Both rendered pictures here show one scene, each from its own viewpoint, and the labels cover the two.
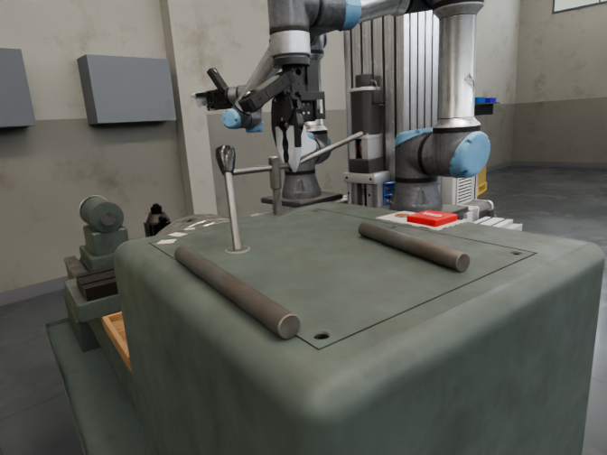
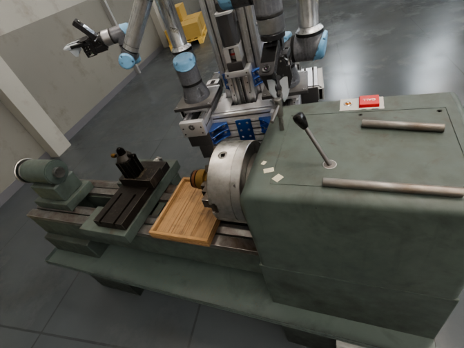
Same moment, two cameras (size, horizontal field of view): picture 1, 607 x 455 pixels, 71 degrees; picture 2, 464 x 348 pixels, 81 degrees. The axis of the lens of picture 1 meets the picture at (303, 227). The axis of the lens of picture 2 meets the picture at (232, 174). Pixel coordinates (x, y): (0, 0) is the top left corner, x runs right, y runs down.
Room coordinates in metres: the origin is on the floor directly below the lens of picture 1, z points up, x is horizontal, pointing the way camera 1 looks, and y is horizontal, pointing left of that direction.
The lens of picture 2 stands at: (0.21, 0.54, 1.78)
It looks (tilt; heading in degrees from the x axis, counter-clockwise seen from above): 40 degrees down; 337
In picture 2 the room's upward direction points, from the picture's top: 19 degrees counter-clockwise
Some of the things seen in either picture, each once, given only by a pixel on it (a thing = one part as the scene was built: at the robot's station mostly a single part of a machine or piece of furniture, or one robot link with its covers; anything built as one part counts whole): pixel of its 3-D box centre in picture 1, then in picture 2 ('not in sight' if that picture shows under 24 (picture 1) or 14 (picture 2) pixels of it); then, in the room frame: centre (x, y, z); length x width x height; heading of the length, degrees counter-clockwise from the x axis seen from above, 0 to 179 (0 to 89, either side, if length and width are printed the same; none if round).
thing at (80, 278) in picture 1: (146, 271); (134, 191); (1.44, 0.57, 0.95); 0.43 x 0.18 x 0.04; 125
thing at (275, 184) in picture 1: (275, 185); (279, 114); (0.83, 0.05, 1.31); 0.02 x 0.02 x 0.12
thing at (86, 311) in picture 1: (150, 280); (134, 195); (1.49, 0.58, 0.89); 0.53 x 0.30 x 0.06; 125
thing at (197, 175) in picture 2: not in sight; (204, 179); (1.05, 0.31, 1.08); 0.09 x 0.09 x 0.09; 35
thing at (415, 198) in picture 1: (415, 192); (284, 73); (1.23, -0.34, 1.21); 0.15 x 0.15 x 0.10
